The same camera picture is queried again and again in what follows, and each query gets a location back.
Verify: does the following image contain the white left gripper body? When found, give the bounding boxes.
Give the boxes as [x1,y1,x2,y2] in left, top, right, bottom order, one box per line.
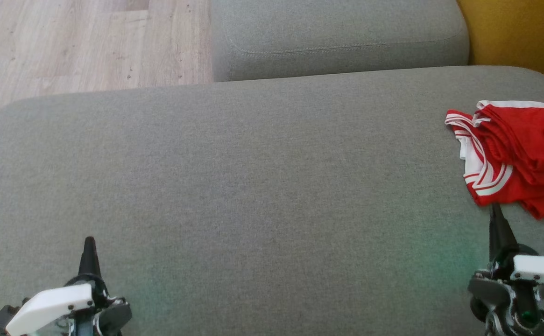
[5,275,110,336]

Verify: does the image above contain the grey sofa cushion with seam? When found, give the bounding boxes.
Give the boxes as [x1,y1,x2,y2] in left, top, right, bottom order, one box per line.
[211,0,470,83]

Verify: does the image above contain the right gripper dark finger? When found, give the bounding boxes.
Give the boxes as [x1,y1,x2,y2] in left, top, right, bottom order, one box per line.
[489,203,519,260]

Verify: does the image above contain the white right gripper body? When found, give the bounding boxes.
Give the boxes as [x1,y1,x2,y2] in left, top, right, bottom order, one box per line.
[490,245,544,294]

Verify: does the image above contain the grey fabric sofa seat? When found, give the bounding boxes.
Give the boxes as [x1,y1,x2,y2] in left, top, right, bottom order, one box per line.
[0,65,544,336]

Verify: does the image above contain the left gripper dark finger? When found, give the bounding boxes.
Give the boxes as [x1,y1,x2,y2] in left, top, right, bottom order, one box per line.
[78,236,102,277]

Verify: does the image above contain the red shirt white sleeves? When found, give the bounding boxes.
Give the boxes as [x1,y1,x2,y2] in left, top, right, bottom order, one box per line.
[445,110,544,220]

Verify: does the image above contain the red shorts white stripe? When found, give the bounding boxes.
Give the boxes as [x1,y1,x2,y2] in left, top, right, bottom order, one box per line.
[473,100,544,187]

